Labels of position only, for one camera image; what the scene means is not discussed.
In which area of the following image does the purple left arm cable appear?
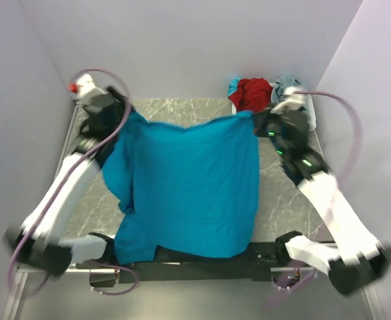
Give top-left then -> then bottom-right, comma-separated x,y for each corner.
7,68 -> 139,296

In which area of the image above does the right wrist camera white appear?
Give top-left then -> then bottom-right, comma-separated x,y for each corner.
271,86 -> 307,114

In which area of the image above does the white laundry basket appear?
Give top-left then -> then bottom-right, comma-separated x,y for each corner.
231,94 -> 316,131

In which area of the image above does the aluminium rail frame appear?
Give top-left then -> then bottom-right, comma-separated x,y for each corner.
4,263 -> 384,319

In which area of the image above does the red t shirt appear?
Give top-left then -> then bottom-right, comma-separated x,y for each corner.
228,78 -> 272,113

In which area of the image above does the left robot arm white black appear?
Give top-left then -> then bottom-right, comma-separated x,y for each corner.
4,86 -> 132,277

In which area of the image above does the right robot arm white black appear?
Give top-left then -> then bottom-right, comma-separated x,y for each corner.
253,108 -> 391,295

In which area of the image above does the blue t shirt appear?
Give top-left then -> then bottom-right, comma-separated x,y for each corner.
102,111 -> 260,265

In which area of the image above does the light blue garment in basket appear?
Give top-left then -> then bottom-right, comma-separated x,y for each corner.
227,77 -> 242,97

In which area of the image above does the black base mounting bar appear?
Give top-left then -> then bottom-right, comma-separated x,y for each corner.
88,233 -> 303,289

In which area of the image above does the grey t shirt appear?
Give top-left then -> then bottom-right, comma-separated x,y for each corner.
271,75 -> 302,103

